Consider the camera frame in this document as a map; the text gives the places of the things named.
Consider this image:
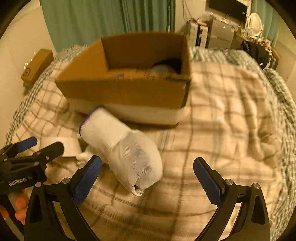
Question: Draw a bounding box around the beige plaid blanket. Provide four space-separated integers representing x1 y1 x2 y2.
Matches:
11 60 284 241

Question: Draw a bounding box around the narrow green curtain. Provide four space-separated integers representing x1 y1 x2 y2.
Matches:
251 0 280 47

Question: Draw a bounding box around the small cardboard box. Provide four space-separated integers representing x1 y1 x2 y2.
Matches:
21 49 54 88

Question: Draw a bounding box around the white suitcase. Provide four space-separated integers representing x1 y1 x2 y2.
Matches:
187 22 208 48

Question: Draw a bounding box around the open cardboard box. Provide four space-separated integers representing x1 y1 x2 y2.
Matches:
55 32 192 126

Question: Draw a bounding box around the black television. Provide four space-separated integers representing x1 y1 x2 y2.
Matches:
209 0 247 22

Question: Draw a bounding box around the left hand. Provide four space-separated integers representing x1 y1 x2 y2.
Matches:
15 190 29 225

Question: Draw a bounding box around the clear plastic cup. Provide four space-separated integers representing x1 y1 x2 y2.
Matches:
149 64 176 74

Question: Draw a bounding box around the silver mini fridge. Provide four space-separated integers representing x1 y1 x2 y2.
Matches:
206 19 234 48

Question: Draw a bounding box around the green gingham duvet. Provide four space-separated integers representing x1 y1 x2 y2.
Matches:
5 45 296 241

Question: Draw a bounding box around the black jacket on chair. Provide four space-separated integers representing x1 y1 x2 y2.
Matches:
240 41 269 69

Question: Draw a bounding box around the large green curtain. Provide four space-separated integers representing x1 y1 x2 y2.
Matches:
40 0 176 52

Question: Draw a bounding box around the white oval mirror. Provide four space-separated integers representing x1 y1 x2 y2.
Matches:
245 13 264 38

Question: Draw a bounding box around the white sock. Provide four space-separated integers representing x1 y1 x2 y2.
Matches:
79 107 163 196

